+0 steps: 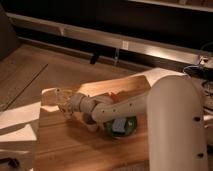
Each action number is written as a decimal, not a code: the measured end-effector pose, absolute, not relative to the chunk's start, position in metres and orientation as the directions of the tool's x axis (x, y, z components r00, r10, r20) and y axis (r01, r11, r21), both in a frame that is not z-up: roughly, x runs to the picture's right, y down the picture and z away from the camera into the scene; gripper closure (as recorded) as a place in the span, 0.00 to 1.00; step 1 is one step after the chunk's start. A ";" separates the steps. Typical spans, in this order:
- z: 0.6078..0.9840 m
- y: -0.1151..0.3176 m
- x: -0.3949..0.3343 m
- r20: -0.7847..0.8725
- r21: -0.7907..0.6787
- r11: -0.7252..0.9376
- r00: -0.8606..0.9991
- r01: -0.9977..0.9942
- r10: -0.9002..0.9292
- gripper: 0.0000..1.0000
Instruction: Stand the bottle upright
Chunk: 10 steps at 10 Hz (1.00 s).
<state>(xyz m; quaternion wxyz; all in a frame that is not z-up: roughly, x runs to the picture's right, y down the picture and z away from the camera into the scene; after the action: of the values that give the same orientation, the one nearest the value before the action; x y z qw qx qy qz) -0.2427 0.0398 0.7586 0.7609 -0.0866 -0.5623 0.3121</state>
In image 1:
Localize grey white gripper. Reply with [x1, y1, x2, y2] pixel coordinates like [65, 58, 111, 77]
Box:
[53, 88, 98, 119]

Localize green bottle with blue label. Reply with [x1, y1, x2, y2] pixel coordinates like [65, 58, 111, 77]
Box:
[104, 116, 137, 137]

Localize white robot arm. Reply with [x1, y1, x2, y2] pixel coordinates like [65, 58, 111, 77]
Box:
[55, 75, 209, 171]

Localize wooden board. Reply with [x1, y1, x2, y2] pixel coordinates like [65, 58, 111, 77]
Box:
[34, 74, 152, 171]

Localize white paper sheet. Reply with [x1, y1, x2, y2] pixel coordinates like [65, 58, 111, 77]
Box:
[143, 68, 182, 85]

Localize black clamp on rail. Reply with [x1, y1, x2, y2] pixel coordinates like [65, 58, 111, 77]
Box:
[90, 53, 100, 64]

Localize metal rail shelf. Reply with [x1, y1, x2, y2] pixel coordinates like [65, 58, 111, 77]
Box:
[7, 13, 213, 68]

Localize black cables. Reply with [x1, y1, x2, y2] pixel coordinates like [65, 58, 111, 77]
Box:
[182, 42, 213, 88]

